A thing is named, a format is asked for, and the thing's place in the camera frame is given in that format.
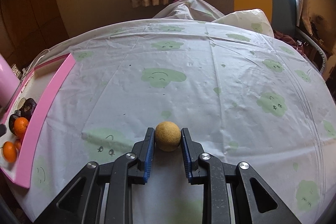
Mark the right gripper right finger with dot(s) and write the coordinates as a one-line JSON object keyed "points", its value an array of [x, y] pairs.
{"points": [[190, 152]]}

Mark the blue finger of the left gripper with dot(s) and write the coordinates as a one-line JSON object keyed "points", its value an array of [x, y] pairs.
{"points": [[3, 130]]}

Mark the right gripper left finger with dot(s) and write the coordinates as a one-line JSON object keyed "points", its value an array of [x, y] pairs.
{"points": [[145, 156]]}

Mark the large orange tangerine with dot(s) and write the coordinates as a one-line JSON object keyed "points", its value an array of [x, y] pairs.
{"points": [[20, 127]]}

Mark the red cherry tomato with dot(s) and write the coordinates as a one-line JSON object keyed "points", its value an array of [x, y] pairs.
{"points": [[18, 144]]}

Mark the small orange tangerine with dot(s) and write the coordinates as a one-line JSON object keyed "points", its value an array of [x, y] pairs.
{"points": [[9, 152]]}

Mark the yellow longan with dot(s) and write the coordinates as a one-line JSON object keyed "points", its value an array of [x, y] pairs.
{"points": [[167, 136]]}

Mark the large dark water chestnut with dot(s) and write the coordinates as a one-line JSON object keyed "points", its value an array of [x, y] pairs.
{"points": [[28, 108]]}

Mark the sugarcane piece cut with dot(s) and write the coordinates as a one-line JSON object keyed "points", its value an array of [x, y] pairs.
{"points": [[21, 103]]}

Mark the pink electric kettle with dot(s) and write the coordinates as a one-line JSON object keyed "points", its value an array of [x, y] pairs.
{"points": [[8, 83]]}

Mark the pink white shallow box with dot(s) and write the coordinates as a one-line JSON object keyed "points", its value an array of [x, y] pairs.
{"points": [[41, 84]]}

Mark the white green cloud tablecloth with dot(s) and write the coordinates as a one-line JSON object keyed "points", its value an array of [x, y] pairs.
{"points": [[243, 95]]}

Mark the white cloud pillow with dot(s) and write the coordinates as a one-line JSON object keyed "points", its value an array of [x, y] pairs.
{"points": [[253, 20]]}

